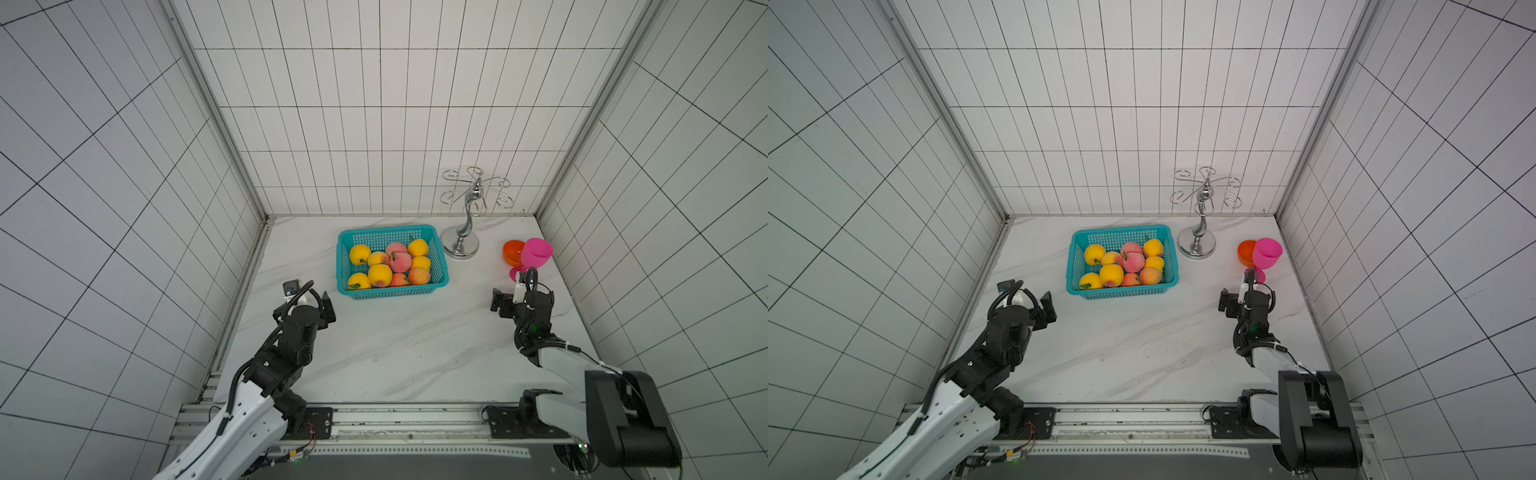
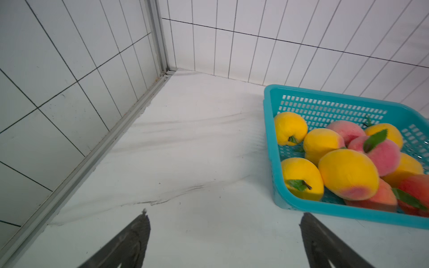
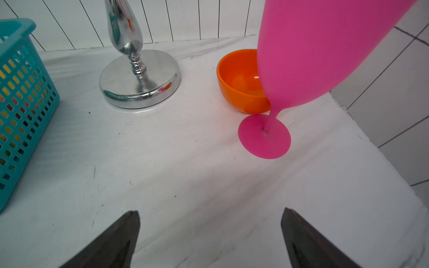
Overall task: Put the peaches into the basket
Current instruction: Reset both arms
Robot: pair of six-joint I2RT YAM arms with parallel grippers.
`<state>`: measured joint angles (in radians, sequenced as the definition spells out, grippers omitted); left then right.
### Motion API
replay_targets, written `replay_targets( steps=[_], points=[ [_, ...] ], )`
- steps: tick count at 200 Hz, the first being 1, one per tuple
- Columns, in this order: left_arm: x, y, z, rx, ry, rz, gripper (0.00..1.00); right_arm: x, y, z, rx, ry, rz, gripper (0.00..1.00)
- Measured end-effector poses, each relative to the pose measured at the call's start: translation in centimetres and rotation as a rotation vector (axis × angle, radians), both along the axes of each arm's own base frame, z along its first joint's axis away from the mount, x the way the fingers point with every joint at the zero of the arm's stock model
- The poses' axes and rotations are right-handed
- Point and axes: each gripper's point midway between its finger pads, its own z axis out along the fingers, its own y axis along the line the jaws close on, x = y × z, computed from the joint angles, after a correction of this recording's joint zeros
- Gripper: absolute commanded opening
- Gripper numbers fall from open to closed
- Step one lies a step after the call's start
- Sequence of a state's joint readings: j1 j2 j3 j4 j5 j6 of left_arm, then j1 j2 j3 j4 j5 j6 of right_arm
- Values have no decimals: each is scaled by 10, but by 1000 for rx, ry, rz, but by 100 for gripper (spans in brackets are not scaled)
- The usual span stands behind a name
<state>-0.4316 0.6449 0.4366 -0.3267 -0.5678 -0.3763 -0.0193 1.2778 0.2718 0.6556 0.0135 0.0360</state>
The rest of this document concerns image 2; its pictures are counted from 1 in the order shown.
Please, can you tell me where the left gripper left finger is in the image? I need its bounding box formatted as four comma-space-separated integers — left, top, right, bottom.
80, 210, 151, 268

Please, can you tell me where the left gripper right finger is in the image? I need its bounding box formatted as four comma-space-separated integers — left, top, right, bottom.
299, 212, 373, 268

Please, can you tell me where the yellow peach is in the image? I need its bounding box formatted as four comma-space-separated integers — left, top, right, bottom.
274, 112, 308, 146
344, 179, 398, 213
318, 149, 379, 201
364, 117, 404, 149
281, 157, 325, 202
382, 153, 424, 188

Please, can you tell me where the orange-pink peach bottom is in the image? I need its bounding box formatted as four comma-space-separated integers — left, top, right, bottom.
303, 128, 345, 166

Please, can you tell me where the orange-red peach top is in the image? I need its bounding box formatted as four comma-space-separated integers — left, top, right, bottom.
393, 174, 429, 218

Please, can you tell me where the pink peach top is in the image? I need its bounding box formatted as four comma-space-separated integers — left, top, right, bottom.
347, 129, 401, 176

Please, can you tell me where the pink peach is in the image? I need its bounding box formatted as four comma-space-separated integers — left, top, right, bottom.
347, 129, 401, 176
326, 121, 365, 147

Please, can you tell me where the teal plastic basket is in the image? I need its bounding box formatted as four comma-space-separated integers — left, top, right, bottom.
263, 84, 429, 230

